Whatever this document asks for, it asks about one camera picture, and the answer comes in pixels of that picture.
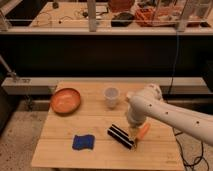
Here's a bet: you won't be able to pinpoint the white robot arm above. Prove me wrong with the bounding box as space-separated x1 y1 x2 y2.
126 84 213 146

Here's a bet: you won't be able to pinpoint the translucent plastic cup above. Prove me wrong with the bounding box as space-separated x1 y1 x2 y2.
104 87 119 109

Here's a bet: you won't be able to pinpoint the orange ceramic bowl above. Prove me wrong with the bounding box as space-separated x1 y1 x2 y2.
50 88 81 115

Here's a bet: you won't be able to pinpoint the orange carrot toy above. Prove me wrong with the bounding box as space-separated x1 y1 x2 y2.
136 123 150 140

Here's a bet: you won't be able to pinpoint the blue cloth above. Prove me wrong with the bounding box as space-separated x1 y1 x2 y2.
72 134 95 150

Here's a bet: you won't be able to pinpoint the black object on bench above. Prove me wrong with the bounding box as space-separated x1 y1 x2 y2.
111 12 134 27

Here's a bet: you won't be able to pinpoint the wooden background workbench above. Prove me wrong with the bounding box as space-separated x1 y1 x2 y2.
29 1 141 29

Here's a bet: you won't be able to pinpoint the black floor cables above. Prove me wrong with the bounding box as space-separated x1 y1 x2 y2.
173 129 211 171

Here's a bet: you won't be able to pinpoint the grey metal shelf rail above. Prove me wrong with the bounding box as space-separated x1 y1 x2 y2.
1 77 213 95

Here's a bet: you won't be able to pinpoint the blue hanging cable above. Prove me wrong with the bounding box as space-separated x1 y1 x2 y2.
167 31 181 96

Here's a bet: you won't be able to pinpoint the aluminium frame post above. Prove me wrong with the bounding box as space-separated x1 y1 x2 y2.
87 0 96 32

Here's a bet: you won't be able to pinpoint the metal clamp bracket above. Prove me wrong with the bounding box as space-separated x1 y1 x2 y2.
0 54 30 83

